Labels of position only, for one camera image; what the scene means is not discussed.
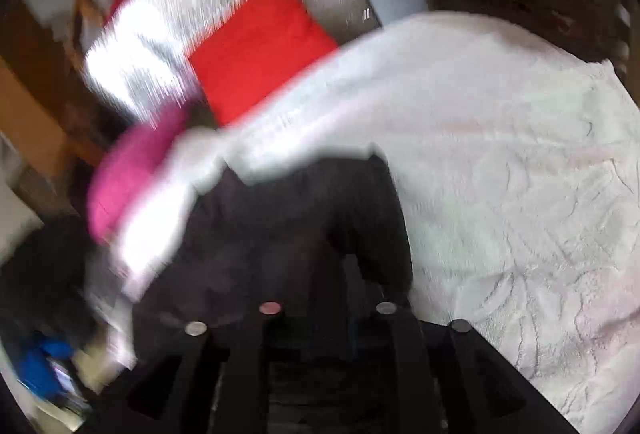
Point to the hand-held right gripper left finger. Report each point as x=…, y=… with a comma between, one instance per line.
x=250, y=354

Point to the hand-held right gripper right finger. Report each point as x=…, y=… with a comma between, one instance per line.
x=400, y=354

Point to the pile of dark clothes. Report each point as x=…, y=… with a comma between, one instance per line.
x=45, y=274

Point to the blue garment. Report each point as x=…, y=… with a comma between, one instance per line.
x=42, y=364

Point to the white quilted bedspread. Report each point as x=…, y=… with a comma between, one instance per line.
x=500, y=164

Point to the pink pillow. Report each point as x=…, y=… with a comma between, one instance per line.
x=130, y=174

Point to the cream mattress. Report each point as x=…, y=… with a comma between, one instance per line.
x=15, y=224

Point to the red pillow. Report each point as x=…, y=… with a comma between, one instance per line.
x=260, y=49

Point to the wooden cabinet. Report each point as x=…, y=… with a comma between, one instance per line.
x=30, y=114

